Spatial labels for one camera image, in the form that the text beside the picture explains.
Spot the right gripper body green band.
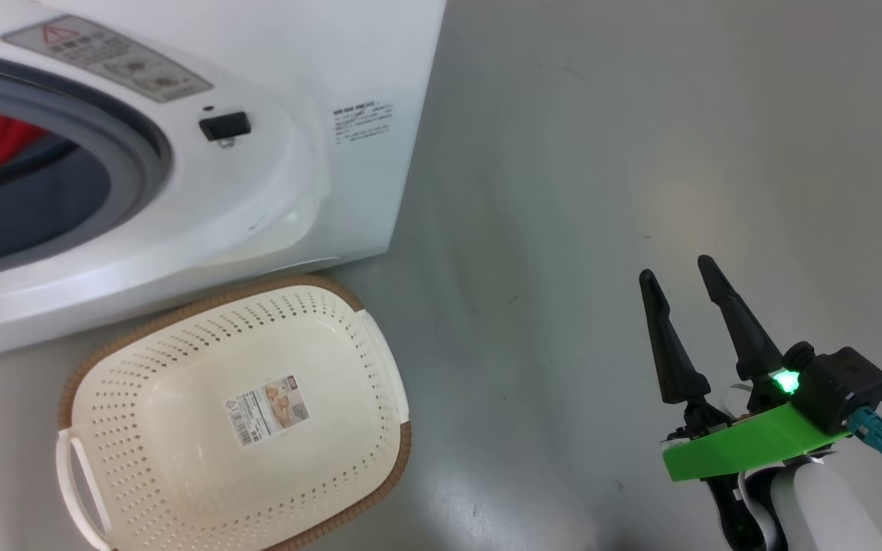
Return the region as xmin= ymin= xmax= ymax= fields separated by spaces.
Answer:
xmin=661 ymin=371 xmax=852 ymax=551

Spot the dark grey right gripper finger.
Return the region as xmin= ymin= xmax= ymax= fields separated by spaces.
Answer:
xmin=697 ymin=255 xmax=785 ymax=382
xmin=639 ymin=269 xmax=712 ymax=406

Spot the cream perforated laundry basket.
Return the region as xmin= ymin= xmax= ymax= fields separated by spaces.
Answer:
xmin=56 ymin=274 xmax=413 ymax=551

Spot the white washing machine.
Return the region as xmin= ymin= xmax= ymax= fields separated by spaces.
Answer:
xmin=0 ymin=0 xmax=448 ymax=367

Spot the basket paper label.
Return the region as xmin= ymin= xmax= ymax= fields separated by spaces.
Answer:
xmin=223 ymin=374 xmax=312 ymax=449

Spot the grey warning sticker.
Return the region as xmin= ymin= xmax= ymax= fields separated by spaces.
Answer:
xmin=1 ymin=14 xmax=214 ymax=104

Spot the black text instruction sticker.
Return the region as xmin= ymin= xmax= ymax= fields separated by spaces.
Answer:
xmin=332 ymin=99 xmax=397 ymax=147

